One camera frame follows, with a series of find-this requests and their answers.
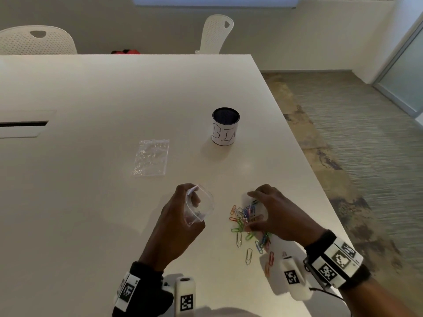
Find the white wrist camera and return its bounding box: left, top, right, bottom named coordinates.
left=174, top=276, right=196, bottom=317
left=279, top=255, right=314, bottom=301

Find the frosted glass door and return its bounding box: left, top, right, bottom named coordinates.
left=372, top=19, right=423, bottom=118

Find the small clear plastic bag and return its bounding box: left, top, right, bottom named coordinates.
left=133, top=139, right=170, bottom=177
left=184, top=184, right=215, bottom=227

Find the pile of coloured paper clips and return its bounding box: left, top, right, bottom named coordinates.
left=229, top=199, right=275, bottom=278

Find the white perforated chair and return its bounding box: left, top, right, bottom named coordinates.
left=195, top=14, right=234, bottom=55
left=0, top=26, right=78, bottom=56

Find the black cup with white label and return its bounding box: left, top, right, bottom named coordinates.
left=211, top=107, right=241, bottom=146

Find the person's right forearm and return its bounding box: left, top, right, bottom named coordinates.
left=337, top=276, right=415, bottom=317

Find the person's left hand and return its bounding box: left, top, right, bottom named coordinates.
left=139, top=184, right=206, bottom=272

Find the person's right hand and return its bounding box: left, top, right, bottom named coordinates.
left=246, top=184, right=327, bottom=247

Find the black wristband with marker tags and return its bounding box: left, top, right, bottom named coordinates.
left=303, top=230, right=371, bottom=291
left=112, top=261, right=174, bottom=317

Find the thin black cable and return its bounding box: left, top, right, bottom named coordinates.
left=310, top=286, right=345, bottom=301

